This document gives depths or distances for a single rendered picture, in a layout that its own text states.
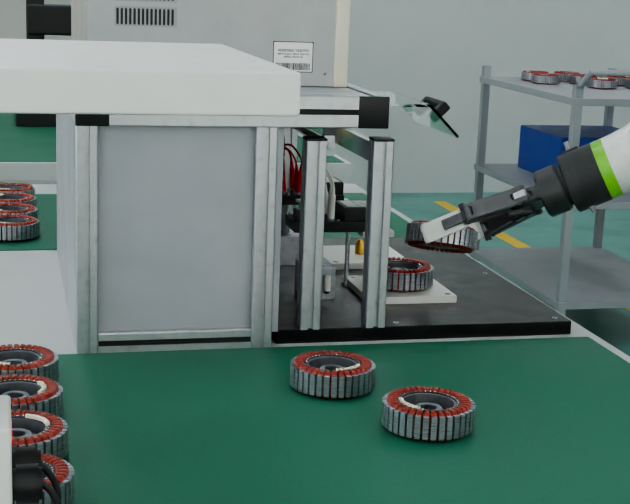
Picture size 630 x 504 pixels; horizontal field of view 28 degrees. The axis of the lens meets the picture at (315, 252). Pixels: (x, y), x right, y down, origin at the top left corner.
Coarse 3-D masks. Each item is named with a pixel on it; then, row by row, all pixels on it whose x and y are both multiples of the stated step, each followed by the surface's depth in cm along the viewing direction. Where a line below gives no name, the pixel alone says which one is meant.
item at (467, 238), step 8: (408, 224) 196; (416, 224) 193; (408, 232) 195; (416, 232) 193; (456, 232) 191; (464, 232) 192; (472, 232) 193; (408, 240) 195; (416, 240) 193; (440, 240) 191; (448, 240) 191; (456, 240) 191; (464, 240) 192; (472, 240) 194; (424, 248) 200; (432, 248) 200; (440, 248) 200; (448, 248) 200; (456, 248) 193; (464, 248) 193; (472, 248) 194
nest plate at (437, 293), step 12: (360, 276) 214; (360, 288) 206; (432, 288) 207; (444, 288) 208; (396, 300) 201; (408, 300) 201; (420, 300) 202; (432, 300) 202; (444, 300) 203; (456, 300) 203
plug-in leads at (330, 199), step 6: (330, 174) 199; (330, 180) 202; (330, 186) 202; (330, 192) 202; (300, 198) 199; (330, 198) 199; (330, 204) 200; (294, 210) 200; (330, 210) 200; (294, 216) 200; (330, 216) 200
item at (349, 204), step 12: (336, 204) 205; (348, 204) 203; (360, 204) 203; (288, 216) 203; (324, 216) 204; (336, 216) 204; (348, 216) 200; (360, 216) 201; (324, 228) 200; (336, 228) 200; (348, 228) 201; (360, 228) 201
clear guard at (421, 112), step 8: (392, 96) 234; (400, 96) 235; (392, 104) 220; (400, 104) 221; (408, 104) 221; (416, 104) 221; (424, 104) 222; (408, 112) 245; (416, 112) 237; (424, 112) 231; (432, 112) 224; (416, 120) 245; (424, 120) 237; (432, 120) 230; (440, 120) 224; (432, 128) 237; (440, 128) 230; (448, 128) 224; (456, 136) 224
